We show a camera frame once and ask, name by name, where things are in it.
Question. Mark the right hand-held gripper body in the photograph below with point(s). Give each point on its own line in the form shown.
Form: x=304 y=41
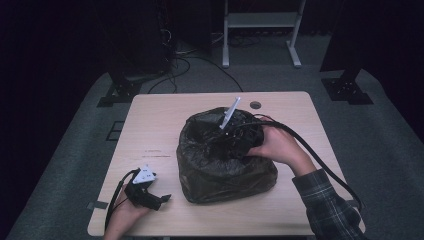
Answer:
x=240 y=136

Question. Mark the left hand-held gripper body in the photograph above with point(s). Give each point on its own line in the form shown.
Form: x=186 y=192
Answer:
x=143 y=195

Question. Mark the black plastic garbage bag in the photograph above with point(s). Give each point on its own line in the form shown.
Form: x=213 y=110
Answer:
x=213 y=180

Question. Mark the person's left hand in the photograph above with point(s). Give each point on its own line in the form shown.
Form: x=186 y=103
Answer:
x=121 y=216

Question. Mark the person's right hand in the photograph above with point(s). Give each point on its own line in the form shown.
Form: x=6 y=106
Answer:
x=283 y=146

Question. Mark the round table grommet hole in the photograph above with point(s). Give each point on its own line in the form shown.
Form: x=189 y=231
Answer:
x=255 y=105

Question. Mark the grey tape strip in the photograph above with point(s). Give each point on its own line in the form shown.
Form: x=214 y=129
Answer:
x=97 y=205

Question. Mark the black stand base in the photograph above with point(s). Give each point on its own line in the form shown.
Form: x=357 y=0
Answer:
x=121 y=91
x=346 y=88

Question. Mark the white metal stand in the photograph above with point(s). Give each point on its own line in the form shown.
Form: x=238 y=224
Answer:
x=261 y=20

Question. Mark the dark equipment rack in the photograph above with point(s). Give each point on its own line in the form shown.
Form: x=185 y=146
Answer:
x=140 y=36

